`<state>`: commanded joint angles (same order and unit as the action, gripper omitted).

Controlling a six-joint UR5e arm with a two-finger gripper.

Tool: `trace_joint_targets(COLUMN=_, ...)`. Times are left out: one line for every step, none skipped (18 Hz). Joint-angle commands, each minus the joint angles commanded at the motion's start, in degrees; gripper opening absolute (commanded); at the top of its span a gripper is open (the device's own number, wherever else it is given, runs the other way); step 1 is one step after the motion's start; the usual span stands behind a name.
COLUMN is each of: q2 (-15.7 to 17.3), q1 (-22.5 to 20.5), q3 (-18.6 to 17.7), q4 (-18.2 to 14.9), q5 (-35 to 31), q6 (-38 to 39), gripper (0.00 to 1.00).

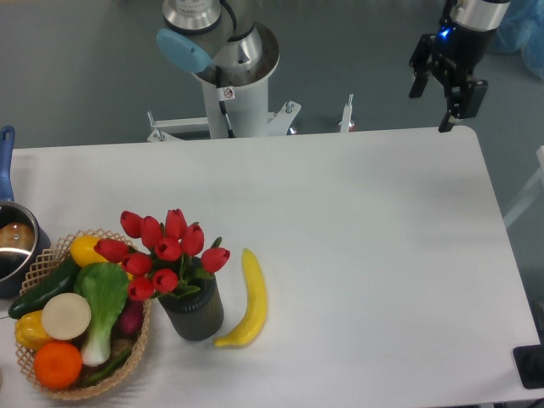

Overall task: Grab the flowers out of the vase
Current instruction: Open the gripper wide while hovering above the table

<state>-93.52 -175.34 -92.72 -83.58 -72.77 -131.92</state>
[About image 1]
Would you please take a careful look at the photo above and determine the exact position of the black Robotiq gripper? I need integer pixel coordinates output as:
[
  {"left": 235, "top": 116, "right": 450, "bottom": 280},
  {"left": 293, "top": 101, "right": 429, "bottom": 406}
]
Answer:
[{"left": 409, "top": 17, "right": 496, "bottom": 133}]

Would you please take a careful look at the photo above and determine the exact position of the red tulip bouquet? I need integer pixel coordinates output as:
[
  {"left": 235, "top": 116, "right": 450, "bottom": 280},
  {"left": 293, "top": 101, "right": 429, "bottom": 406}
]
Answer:
[{"left": 94, "top": 209, "right": 230, "bottom": 301}]

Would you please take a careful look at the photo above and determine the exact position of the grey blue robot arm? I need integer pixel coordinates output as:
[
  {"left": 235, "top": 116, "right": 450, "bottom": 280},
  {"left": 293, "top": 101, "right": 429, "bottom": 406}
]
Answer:
[{"left": 156, "top": 1, "right": 510, "bottom": 139}]

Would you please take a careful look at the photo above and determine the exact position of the dark grey ribbed vase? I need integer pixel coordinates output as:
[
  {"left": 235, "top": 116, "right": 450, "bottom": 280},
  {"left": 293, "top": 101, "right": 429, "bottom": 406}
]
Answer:
[{"left": 158, "top": 255, "right": 224, "bottom": 341}]

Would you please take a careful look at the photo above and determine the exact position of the blue plastic bag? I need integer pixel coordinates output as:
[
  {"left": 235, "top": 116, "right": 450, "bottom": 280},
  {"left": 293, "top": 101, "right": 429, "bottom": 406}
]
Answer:
[{"left": 488, "top": 0, "right": 543, "bottom": 80}]

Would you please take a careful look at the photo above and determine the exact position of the black device at table edge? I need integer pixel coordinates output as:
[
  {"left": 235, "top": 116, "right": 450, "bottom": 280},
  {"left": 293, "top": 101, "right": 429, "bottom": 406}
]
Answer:
[{"left": 512, "top": 300, "right": 544, "bottom": 390}]

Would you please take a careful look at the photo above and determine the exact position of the yellow banana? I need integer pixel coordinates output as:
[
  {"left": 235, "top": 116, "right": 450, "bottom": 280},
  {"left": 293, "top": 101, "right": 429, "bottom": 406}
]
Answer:
[{"left": 212, "top": 248, "right": 268, "bottom": 349}]

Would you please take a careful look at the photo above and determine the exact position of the green bok choy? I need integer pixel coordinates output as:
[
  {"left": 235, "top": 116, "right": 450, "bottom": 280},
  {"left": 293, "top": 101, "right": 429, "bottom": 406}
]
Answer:
[{"left": 74, "top": 263, "right": 128, "bottom": 366}]

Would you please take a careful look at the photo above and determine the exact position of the yellow lemon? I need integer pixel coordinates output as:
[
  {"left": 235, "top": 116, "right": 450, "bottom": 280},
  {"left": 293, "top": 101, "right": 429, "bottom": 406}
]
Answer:
[{"left": 70, "top": 235, "right": 133, "bottom": 281}]

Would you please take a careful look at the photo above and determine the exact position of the purple red radish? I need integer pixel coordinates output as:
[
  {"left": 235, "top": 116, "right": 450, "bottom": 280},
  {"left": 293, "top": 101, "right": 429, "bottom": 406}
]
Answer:
[{"left": 116, "top": 299, "right": 144, "bottom": 335}]

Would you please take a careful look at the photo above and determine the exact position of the dark green cucumber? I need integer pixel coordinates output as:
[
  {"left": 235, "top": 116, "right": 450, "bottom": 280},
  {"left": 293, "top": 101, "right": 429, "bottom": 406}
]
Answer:
[{"left": 8, "top": 255, "right": 81, "bottom": 320}]

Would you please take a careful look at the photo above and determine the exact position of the woven wicker basket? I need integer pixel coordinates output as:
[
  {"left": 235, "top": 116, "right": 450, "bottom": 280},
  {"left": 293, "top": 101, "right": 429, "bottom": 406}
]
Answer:
[{"left": 15, "top": 229, "right": 151, "bottom": 401}]

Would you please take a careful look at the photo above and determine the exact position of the green chili pepper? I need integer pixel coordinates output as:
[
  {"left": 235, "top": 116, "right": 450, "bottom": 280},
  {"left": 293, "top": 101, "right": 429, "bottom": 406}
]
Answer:
[{"left": 81, "top": 348, "right": 132, "bottom": 388}]

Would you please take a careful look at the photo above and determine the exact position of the orange fruit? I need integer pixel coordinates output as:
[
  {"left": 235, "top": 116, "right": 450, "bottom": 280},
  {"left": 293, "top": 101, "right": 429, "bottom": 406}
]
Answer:
[{"left": 33, "top": 342, "right": 82, "bottom": 389}]

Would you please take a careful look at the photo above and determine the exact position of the yellow bell pepper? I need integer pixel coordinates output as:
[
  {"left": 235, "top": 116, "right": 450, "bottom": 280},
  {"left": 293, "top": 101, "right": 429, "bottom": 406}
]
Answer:
[{"left": 15, "top": 310, "right": 54, "bottom": 351}]

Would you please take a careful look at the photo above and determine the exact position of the white frame at right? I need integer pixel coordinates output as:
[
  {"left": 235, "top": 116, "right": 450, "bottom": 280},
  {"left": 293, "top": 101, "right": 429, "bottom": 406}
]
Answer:
[{"left": 503, "top": 146, "right": 543, "bottom": 229}]

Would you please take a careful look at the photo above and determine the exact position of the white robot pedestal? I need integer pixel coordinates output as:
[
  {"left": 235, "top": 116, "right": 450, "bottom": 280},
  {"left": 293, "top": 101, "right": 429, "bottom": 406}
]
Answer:
[{"left": 146, "top": 20, "right": 357, "bottom": 144}]

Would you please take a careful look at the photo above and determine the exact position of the blue handled saucepan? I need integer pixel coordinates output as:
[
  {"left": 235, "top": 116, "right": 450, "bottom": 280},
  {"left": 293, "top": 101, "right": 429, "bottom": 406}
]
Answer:
[{"left": 1, "top": 126, "right": 50, "bottom": 299}]

